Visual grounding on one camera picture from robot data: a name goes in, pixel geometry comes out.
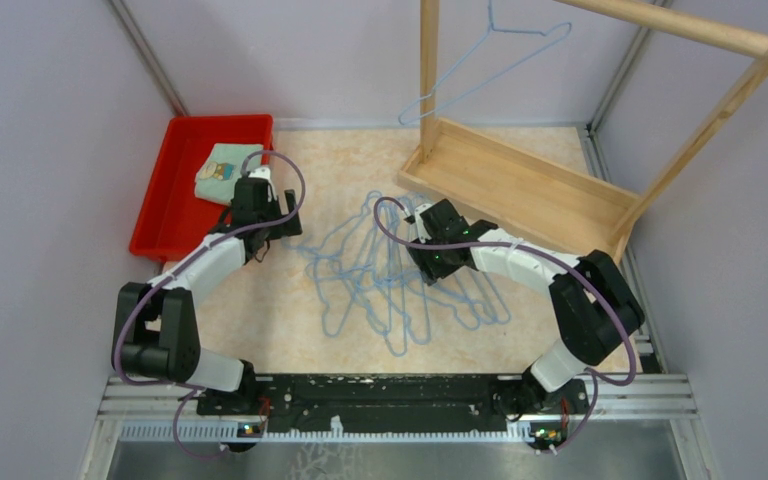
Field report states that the wooden hanger rack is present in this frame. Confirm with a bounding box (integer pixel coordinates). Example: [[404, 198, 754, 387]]
[[398, 1, 768, 260]]

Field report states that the folded light green cloth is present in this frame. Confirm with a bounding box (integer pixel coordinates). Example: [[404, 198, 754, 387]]
[[194, 143, 264, 205]]

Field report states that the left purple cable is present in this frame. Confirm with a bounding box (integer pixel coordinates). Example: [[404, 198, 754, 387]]
[[112, 150, 307, 461]]

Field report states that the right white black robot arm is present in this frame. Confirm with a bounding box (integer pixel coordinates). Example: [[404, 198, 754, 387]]
[[405, 200, 645, 412]]

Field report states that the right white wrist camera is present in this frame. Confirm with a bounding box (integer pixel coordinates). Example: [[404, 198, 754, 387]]
[[404, 203, 432, 243]]

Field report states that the red plastic bin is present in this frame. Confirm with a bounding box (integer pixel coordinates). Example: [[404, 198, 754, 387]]
[[129, 114, 273, 263]]

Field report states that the aluminium frame rail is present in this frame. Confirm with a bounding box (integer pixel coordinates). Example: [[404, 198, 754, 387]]
[[97, 374, 698, 444]]

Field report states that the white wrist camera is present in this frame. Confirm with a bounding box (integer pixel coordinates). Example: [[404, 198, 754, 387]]
[[247, 165, 274, 186], [404, 203, 432, 243]]

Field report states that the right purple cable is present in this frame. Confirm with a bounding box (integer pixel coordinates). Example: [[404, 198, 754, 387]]
[[373, 197, 639, 454]]

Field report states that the purple cable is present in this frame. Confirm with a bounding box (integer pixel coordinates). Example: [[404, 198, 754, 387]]
[[373, 197, 639, 454], [112, 150, 307, 461]]

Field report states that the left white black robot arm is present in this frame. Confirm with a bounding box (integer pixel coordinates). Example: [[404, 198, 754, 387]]
[[111, 168, 302, 414]]

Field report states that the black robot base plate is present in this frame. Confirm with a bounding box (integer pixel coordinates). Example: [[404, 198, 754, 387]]
[[196, 374, 590, 434]]

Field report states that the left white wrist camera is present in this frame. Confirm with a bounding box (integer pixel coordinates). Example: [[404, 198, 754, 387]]
[[247, 165, 274, 186]]

